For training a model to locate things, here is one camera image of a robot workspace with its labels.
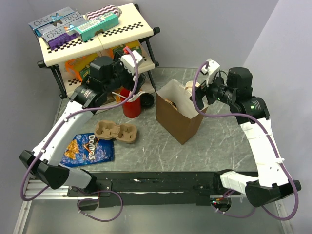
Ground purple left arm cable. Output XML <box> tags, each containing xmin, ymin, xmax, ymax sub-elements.
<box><xmin>19</xmin><ymin>48</ymin><xmax>140</xmax><ymax>222</ymax></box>

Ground brown paper takeout bag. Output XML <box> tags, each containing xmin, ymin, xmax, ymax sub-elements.
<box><xmin>156</xmin><ymin>79</ymin><xmax>203</xmax><ymax>145</ymax></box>

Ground green orange snack box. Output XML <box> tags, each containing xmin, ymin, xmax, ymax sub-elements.
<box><xmin>79</xmin><ymin>65</ymin><xmax>90</xmax><ymax>80</ymax></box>

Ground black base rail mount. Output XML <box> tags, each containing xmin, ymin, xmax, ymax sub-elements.
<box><xmin>60</xmin><ymin>170</ymin><xmax>269</xmax><ymax>210</ymax></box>

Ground purple wavy pouch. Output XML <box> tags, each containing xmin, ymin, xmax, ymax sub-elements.
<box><xmin>85</xmin><ymin>4</ymin><xmax>122</xmax><ymax>21</ymax></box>

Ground blue Doritos chip bag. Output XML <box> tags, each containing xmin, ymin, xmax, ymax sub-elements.
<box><xmin>61</xmin><ymin>133</ymin><xmax>115</xmax><ymax>168</ymax></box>

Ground purple RO foil box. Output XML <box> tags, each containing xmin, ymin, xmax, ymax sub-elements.
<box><xmin>41</xmin><ymin>24</ymin><xmax>79</xmax><ymax>49</ymax></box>

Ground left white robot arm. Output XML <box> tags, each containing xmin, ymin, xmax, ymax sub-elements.
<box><xmin>19</xmin><ymin>52</ymin><xmax>145</xmax><ymax>196</ymax></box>

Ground black coffee cup lids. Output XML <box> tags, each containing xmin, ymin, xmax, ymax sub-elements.
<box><xmin>140</xmin><ymin>93</ymin><xmax>155</xmax><ymax>108</ymax></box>

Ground silver RO foil box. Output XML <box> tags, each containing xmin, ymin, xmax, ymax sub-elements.
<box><xmin>29</xmin><ymin>7</ymin><xmax>82</xmax><ymax>37</ymax></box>

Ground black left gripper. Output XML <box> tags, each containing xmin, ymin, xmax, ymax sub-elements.
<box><xmin>103</xmin><ymin>51</ymin><xmax>145</xmax><ymax>94</ymax></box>

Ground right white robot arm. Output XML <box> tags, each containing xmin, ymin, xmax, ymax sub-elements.
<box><xmin>190</xmin><ymin>64</ymin><xmax>302</xmax><ymax>207</ymax></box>

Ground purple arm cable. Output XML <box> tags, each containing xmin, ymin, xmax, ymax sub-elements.
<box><xmin>19</xmin><ymin>48</ymin><xmax>140</xmax><ymax>222</ymax></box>
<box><xmin>191</xmin><ymin>60</ymin><xmax>300</xmax><ymax>222</ymax></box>

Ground red ribbed plastic cup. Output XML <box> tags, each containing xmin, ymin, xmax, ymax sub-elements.
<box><xmin>120</xmin><ymin>88</ymin><xmax>141</xmax><ymax>118</ymax></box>

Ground cream checkered shelf rack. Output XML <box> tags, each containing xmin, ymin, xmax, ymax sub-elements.
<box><xmin>37</xmin><ymin>3</ymin><xmax>160</xmax><ymax>99</ymax></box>

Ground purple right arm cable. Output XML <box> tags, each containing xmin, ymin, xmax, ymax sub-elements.
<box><xmin>191</xmin><ymin>60</ymin><xmax>300</xmax><ymax>222</ymax></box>

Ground brown pulp cup carrier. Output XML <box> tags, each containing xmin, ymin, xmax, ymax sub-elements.
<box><xmin>94</xmin><ymin>120</ymin><xmax>137</xmax><ymax>144</ymax></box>

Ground brown paper cups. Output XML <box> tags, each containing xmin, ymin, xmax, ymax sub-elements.
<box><xmin>185</xmin><ymin>80</ymin><xmax>200</xmax><ymax>92</ymax></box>

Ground teal foil box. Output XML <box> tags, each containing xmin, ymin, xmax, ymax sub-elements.
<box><xmin>74</xmin><ymin>12</ymin><xmax>119</xmax><ymax>42</ymax></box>

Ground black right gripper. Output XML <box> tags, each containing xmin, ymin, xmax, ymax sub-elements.
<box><xmin>189</xmin><ymin>72</ymin><xmax>236</xmax><ymax>110</ymax></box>

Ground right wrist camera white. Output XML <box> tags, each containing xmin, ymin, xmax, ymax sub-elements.
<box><xmin>201</xmin><ymin>58</ymin><xmax>220</xmax><ymax>86</ymax></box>

